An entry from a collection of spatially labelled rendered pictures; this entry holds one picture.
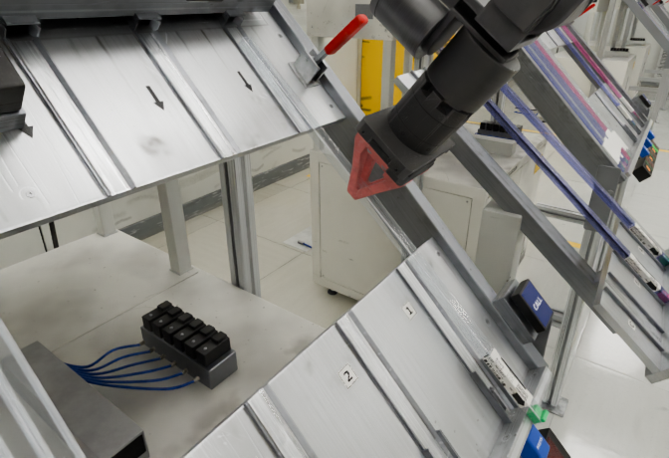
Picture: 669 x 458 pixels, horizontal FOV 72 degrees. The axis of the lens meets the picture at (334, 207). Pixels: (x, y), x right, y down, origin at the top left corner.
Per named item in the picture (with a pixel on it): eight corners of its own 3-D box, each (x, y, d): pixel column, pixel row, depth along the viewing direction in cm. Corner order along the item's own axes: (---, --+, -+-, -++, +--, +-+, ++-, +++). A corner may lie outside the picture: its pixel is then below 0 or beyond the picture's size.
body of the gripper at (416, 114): (349, 130, 42) (399, 69, 37) (403, 110, 49) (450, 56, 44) (397, 185, 41) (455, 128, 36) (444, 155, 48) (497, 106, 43)
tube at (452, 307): (537, 415, 47) (546, 413, 46) (533, 424, 46) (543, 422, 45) (247, 43, 53) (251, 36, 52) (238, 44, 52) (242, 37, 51)
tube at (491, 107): (662, 299, 67) (670, 296, 66) (662, 304, 66) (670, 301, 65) (432, 45, 73) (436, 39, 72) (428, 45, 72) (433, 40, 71)
